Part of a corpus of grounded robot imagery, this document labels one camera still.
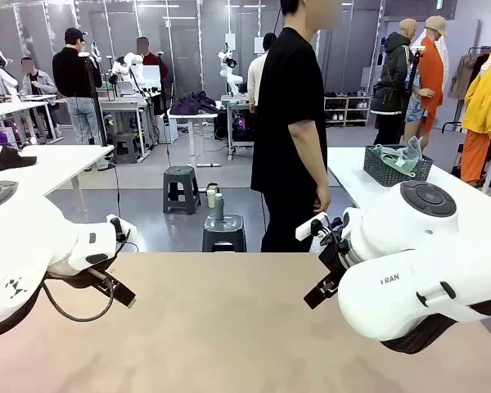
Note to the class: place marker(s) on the dark grey plastic stool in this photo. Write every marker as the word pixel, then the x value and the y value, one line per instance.
pixel 182 184
pixel 224 235

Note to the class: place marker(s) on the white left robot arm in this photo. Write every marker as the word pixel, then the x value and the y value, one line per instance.
pixel 24 241

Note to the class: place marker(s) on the black camera tripod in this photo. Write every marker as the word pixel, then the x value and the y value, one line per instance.
pixel 96 102
pixel 163 94

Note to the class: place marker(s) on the purple clothes pile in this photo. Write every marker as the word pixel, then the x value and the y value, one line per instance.
pixel 192 103

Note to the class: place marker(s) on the white desk with purple clothes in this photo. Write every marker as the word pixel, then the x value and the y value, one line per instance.
pixel 192 118

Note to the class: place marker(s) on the person in red shirt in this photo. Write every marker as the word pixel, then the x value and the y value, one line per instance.
pixel 152 59

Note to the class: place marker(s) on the shoe rack with shoes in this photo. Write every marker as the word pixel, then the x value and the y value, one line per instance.
pixel 348 109

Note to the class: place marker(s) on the person in cream sweater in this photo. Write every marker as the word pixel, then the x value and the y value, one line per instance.
pixel 254 78

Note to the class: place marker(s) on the black tripod by mannequins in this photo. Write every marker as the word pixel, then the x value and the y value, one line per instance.
pixel 413 78

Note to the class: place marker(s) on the man in black with cap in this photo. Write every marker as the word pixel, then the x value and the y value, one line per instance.
pixel 71 73

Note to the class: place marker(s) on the person's right hand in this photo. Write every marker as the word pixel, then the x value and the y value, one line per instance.
pixel 322 198

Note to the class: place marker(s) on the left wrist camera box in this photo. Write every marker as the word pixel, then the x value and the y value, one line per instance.
pixel 124 229

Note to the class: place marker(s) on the person's right forearm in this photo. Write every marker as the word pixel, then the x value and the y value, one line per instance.
pixel 313 168

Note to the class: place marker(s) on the grey stool under desk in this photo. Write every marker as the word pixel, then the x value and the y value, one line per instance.
pixel 125 147

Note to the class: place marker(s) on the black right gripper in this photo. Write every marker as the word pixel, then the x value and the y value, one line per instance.
pixel 334 260

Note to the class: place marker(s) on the white computer tower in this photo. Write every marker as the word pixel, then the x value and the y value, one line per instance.
pixel 168 129

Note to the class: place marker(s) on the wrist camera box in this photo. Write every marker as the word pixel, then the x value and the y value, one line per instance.
pixel 124 229
pixel 309 229

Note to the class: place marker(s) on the cream tumbler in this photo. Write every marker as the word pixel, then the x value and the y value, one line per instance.
pixel 210 200

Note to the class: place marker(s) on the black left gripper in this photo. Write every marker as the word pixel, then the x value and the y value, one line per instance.
pixel 88 277

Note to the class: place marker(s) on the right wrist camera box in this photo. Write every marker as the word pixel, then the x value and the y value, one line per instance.
pixel 309 229

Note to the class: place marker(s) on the grey robot stand table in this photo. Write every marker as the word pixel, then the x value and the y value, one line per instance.
pixel 235 98

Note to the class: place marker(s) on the long white workbench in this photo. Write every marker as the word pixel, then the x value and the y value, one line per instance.
pixel 8 107

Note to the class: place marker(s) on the seated person in grey jacket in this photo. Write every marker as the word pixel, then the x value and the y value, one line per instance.
pixel 39 82

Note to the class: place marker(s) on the person in black t-shirt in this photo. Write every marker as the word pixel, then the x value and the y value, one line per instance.
pixel 286 123

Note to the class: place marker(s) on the grey-blue towel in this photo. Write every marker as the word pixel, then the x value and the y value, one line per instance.
pixel 416 148

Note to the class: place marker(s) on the mannequin in orange garment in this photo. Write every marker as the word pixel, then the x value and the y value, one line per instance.
pixel 431 73

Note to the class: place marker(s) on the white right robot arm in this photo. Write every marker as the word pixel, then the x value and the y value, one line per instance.
pixel 413 266

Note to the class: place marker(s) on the brown coat on rack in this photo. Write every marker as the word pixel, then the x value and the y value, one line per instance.
pixel 464 78

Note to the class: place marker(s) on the dark woven plastic basket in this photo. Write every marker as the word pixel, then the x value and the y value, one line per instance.
pixel 386 174

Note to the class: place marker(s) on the grey-green bottle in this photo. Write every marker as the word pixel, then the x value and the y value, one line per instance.
pixel 219 206

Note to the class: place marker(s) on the orange trousers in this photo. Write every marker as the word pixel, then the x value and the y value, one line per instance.
pixel 474 157

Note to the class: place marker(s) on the black cloth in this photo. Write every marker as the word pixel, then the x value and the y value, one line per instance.
pixel 14 160

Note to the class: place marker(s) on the yellow jacket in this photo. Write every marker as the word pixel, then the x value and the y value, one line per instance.
pixel 487 94

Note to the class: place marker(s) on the mannequin in dark jacket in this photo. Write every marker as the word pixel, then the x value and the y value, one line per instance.
pixel 393 73

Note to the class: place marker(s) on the grey desk with robot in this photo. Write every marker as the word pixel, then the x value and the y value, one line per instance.
pixel 122 102

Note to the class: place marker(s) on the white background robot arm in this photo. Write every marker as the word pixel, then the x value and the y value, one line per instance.
pixel 127 63
pixel 6 78
pixel 231 75

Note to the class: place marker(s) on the computer with coloured lights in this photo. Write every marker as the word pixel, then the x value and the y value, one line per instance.
pixel 237 127

